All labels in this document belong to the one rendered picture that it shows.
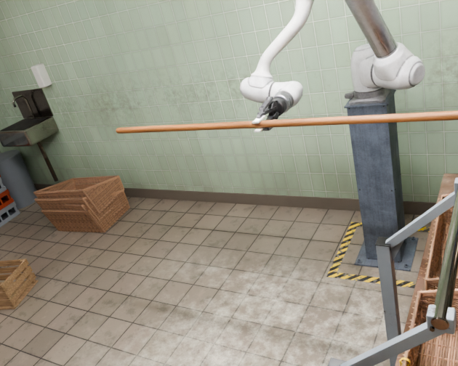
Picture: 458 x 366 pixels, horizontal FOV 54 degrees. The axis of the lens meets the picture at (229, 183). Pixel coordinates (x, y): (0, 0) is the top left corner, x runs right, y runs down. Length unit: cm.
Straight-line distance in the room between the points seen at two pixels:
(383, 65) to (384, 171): 62
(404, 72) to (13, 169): 404
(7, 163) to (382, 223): 377
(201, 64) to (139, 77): 62
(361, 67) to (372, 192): 71
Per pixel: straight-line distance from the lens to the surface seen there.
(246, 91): 215
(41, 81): 450
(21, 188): 525
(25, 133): 456
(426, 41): 285
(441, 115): 163
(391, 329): 167
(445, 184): 249
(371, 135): 248
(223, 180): 375
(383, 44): 218
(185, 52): 344
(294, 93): 207
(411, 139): 306
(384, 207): 268
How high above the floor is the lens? 181
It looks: 26 degrees down
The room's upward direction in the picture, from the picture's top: 15 degrees counter-clockwise
